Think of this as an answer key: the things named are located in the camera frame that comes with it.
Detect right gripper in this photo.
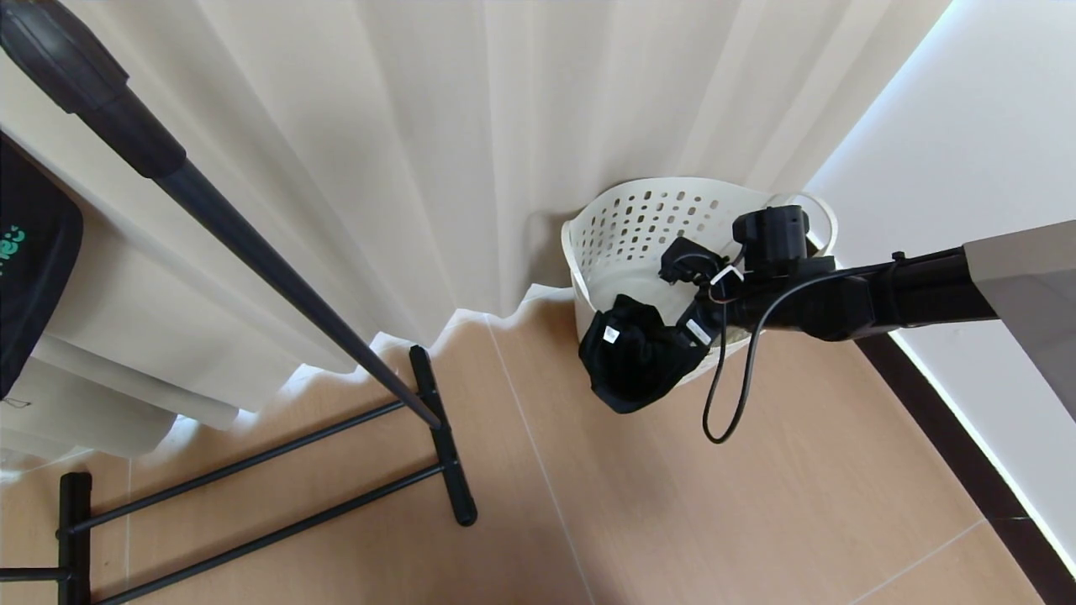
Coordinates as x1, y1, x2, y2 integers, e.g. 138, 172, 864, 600
683, 288, 762, 347

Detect black garment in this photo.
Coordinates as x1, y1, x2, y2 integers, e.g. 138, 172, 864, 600
578, 294, 711, 414

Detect black shorts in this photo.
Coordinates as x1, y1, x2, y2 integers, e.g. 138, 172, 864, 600
0, 134, 85, 400

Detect white laundry basket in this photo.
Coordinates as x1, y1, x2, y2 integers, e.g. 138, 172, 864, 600
562, 176, 839, 387

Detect black clothes rack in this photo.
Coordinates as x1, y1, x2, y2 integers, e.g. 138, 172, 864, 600
0, 0, 478, 605

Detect beige curtain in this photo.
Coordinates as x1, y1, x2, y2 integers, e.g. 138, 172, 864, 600
0, 0, 951, 461

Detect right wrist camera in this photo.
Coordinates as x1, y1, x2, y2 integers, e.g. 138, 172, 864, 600
659, 238, 725, 287

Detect black cable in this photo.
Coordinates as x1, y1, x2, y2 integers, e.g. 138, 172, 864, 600
703, 267, 846, 445

